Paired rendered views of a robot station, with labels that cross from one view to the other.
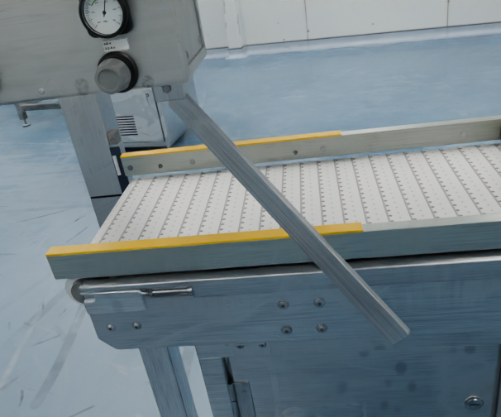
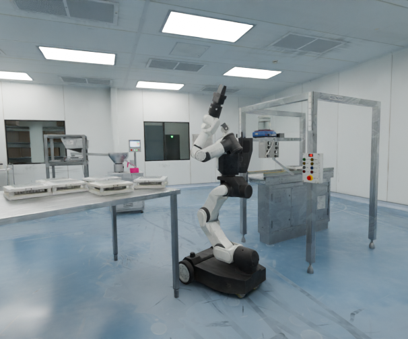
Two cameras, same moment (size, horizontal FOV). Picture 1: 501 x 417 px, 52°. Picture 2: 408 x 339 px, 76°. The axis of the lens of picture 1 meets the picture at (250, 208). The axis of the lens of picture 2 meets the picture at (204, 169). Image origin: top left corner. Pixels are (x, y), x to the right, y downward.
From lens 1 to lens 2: 2.95 m
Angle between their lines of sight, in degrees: 44
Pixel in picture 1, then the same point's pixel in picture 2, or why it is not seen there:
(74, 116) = not seen: hidden behind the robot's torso
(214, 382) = (270, 193)
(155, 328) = (270, 182)
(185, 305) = (273, 179)
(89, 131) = not seen: hidden behind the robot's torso
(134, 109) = not seen: hidden behind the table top
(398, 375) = (283, 192)
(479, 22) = (199, 183)
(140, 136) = (133, 206)
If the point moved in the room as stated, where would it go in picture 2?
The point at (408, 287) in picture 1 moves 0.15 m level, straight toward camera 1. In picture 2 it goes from (287, 177) to (295, 178)
